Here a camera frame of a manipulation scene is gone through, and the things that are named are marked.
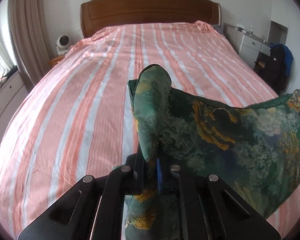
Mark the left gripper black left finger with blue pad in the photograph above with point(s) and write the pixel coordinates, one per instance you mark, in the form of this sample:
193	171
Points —
92	208

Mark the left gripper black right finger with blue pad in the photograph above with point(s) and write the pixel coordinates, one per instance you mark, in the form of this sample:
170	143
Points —
208	208

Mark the green floral patterned jacket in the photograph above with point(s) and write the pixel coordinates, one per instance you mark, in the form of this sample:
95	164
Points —
255	150

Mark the chair with dark blue clothes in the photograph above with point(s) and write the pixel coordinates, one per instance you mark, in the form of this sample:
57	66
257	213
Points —
276	70

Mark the pink white striped bed sheet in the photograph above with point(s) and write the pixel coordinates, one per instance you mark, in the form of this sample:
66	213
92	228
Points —
78	119

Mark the white window drawer cabinet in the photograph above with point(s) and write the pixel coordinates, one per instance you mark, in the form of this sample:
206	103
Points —
12	94

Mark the wooden nightstand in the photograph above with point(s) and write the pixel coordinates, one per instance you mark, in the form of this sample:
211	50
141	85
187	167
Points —
56	60

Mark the white bedside drawer cabinet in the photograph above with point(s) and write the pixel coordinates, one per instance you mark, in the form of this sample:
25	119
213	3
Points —
251	50

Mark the small white desk fan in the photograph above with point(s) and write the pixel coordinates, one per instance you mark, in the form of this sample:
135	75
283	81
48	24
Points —
63	44

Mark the beige curtain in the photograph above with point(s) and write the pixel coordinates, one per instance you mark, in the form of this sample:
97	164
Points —
29	40

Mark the brown wooden headboard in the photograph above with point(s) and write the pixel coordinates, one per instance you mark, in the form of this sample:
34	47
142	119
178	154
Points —
98	14

